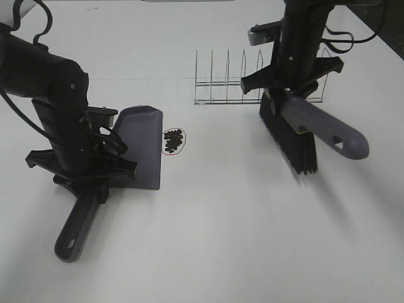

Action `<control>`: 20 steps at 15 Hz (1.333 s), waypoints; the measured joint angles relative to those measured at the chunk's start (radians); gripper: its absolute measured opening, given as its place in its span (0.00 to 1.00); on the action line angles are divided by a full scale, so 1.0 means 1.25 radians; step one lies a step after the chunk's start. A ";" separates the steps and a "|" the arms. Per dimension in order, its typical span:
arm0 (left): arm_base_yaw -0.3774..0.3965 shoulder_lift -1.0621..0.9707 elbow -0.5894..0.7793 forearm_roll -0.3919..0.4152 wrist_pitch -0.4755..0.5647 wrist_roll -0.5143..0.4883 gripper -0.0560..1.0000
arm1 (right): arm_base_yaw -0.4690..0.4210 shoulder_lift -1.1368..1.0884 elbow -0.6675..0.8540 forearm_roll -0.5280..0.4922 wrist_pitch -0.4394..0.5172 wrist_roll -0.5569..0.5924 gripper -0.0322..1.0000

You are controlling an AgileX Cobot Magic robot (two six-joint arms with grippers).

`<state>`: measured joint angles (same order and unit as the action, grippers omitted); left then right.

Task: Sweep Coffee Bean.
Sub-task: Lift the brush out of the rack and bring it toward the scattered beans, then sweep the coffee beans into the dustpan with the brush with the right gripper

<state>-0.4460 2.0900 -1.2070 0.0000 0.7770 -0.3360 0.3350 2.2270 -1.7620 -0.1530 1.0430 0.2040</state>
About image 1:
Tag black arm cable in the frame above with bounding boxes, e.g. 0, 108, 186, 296
321, 0, 389, 56
0, 0, 129, 157

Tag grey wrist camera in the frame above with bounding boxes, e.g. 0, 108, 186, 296
87, 107, 119, 128
247, 20, 283, 46

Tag pile of coffee beans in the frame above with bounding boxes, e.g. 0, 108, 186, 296
163, 129, 185, 154

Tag grey plastic dustpan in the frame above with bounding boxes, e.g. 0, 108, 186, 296
54, 105, 163, 263

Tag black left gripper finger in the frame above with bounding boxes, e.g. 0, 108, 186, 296
53, 175, 82, 198
96, 181, 110, 204

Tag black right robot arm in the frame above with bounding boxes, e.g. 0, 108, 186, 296
241, 1, 343, 94

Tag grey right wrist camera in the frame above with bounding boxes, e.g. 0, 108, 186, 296
247, 20, 283, 46

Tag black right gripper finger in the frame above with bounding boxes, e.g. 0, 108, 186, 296
296, 80, 319, 99
264, 88, 286, 116

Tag chrome wire dish rack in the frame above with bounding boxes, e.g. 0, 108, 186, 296
193, 47, 333, 107

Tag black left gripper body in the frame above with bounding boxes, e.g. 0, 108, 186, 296
25, 99, 137, 182

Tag grey hand brush black bristles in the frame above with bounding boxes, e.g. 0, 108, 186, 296
259, 90, 370, 175

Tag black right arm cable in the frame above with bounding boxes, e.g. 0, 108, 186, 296
321, 0, 389, 56

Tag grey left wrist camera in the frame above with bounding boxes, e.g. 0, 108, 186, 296
87, 107, 119, 128

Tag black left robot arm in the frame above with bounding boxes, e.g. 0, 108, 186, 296
1, 24, 137, 195

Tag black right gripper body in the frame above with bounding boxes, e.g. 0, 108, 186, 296
241, 18, 344, 94

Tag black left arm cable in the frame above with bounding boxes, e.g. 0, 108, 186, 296
0, 0, 129, 157

